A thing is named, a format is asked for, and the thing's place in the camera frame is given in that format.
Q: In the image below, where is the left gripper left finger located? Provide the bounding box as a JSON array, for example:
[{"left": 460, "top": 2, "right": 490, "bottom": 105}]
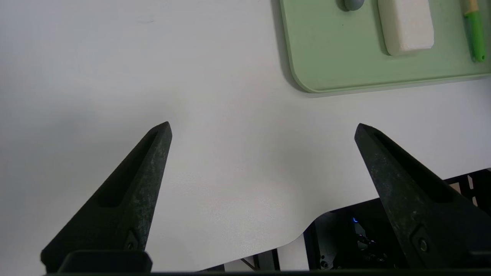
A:
[{"left": 40, "top": 122, "right": 173, "bottom": 274}]

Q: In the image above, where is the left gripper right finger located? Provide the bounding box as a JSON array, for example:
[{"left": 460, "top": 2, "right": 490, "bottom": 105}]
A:
[{"left": 354, "top": 123, "right": 491, "bottom": 269}]

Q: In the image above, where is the yellow pasta spoon green handle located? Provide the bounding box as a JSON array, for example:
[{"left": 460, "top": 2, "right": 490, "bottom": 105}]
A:
[{"left": 463, "top": 0, "right": 486, "bottom": 63}]

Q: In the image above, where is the black robot chassis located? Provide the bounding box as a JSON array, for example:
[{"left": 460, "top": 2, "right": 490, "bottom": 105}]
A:
[{"left": 303, "top": 168, "right": 491, "bottom": 271}]

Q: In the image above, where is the light green plastic tray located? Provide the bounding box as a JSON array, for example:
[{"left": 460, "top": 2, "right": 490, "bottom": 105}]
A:
[{"left": 279, "top": 0, "right": 491, "bottom": 94}]

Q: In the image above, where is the white soap bar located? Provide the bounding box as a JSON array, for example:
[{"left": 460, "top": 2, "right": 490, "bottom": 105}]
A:
[{"left": 377, "top": 0, "right": 435, "bottom": 57}]

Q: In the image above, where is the grey metal table frame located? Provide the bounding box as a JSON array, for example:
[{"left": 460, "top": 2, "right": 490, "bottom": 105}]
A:
[{"left": 203, "top": 248, "right": 280, "bottom": 273}]

